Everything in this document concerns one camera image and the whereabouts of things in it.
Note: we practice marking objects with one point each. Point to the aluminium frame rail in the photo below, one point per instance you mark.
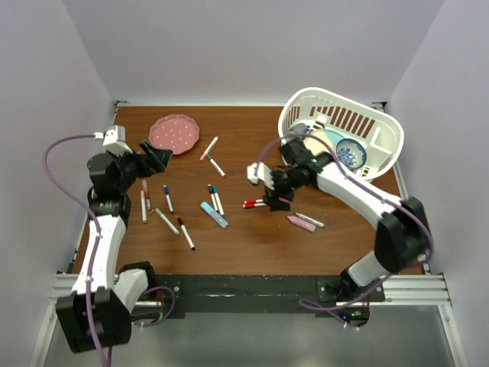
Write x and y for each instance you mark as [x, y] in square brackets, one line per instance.
[399, 290]

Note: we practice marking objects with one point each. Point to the blue patterned bowl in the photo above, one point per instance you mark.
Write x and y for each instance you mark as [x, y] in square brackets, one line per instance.
[351, 153]

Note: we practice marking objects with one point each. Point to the black cap marker lower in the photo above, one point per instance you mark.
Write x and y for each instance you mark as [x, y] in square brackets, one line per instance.
[186, 234]

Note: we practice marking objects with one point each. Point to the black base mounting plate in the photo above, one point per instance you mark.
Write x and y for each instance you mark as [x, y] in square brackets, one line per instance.
[239, 294]

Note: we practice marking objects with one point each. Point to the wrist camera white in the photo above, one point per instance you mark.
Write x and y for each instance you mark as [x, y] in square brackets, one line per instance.
[259, 173]
[114, 141]

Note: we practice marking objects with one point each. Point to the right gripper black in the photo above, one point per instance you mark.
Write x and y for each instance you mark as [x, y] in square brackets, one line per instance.
[272, 198]

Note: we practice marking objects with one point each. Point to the white plastic basket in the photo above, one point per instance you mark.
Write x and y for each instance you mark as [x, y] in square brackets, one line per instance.
[333, 118]

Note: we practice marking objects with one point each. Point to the pink polka dot plate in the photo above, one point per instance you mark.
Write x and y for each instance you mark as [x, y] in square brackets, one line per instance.
[178, 133]

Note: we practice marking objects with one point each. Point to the grey marker near right gripper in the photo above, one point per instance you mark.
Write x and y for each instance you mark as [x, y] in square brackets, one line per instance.
[309, 219]

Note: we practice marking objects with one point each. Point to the mint cap acrylic marker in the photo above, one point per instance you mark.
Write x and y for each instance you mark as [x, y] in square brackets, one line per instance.
[170, 225]

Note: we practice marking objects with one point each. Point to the red clear pen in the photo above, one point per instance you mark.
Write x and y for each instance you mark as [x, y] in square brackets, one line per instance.
[146, 195]

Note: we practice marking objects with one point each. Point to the purple pink highlighter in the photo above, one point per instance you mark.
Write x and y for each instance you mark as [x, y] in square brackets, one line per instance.
[302, 223]

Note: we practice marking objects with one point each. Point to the peach cap acrylic marker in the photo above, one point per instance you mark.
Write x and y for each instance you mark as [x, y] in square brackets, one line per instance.
[209, 148]

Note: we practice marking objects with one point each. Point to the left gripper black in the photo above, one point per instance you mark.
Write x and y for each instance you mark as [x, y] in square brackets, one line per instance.
[159, 163]

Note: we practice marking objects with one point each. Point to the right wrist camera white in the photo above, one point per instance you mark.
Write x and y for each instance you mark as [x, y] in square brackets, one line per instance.
[259, 173]

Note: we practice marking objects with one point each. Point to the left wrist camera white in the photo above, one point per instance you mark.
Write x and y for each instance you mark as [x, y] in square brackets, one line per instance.
[114, 141]

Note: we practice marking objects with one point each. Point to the pale yellow blue plate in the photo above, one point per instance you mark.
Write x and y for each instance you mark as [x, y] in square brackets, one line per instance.
[321, 146]

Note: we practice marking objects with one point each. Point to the grey blue mug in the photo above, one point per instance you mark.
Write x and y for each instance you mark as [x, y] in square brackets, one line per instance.
[298, 129]

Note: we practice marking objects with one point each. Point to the light blue highlighter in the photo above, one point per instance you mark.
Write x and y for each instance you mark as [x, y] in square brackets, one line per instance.
[214, 215]

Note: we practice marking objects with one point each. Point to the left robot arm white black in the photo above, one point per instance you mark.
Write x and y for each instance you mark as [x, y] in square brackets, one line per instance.
[97, 312]

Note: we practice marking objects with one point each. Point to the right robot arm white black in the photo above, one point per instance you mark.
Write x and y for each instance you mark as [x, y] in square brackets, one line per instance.
[402, 231]

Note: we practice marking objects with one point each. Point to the black cap whiteboard marker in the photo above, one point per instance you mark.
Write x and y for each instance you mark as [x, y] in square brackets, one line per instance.
[212, 194]

